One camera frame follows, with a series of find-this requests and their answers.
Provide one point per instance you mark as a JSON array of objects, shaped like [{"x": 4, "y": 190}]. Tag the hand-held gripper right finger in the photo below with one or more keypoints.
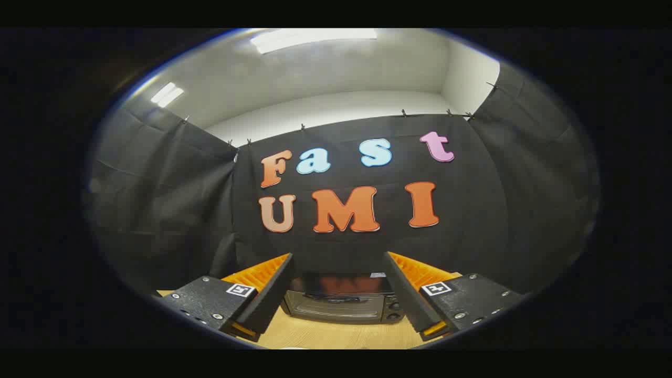
[{"x": 407, "y": 296}]

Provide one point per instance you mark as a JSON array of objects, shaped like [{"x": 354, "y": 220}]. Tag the large ceiling light panel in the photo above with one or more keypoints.
[{"x": 310, "y": 39}]

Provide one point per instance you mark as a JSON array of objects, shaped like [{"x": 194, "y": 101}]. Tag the black backdrop cloth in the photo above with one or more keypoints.
[{"x": 210, "y": 210}]

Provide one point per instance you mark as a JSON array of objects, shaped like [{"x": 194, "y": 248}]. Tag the small ceiling light panel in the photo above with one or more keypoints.
[{"x": 167, "y": 95}]

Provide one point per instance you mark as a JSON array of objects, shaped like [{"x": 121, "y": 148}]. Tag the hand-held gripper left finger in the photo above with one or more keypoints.
[{"x": 273, "y": 294}]

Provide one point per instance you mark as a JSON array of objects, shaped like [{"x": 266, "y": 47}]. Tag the black toaster oven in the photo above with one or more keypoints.
[{"x": 336, "y": 311}]

